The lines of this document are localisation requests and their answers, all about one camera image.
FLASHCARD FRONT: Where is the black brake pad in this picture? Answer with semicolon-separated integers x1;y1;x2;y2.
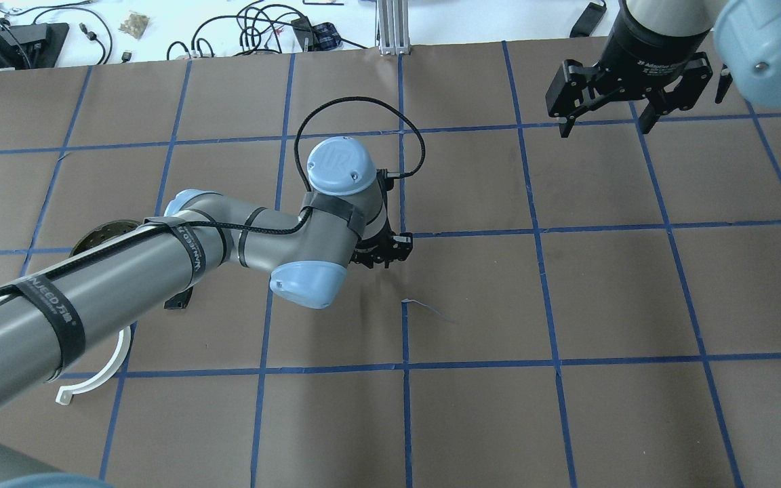
163;287;193;310

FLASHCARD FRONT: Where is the aluminium frame post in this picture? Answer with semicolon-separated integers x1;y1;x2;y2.
375;0;412;56

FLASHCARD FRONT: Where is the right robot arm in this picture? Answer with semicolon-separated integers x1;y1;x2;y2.
545;1;781;138

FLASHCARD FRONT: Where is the black power adapter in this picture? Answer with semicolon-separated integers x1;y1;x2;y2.
568;1;607;38

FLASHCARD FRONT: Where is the olive green brake shoe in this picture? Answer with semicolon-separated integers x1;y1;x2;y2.
69;220;140;258

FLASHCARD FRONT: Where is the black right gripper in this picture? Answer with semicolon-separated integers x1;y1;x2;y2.
545;14;713;139

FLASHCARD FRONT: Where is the white curved plastic bracket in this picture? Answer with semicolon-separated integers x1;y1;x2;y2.
55;325;133;407

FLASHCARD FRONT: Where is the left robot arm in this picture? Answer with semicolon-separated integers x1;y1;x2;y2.
0;136;413;487

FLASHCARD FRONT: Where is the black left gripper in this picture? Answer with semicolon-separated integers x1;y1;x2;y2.
350;169;414;269

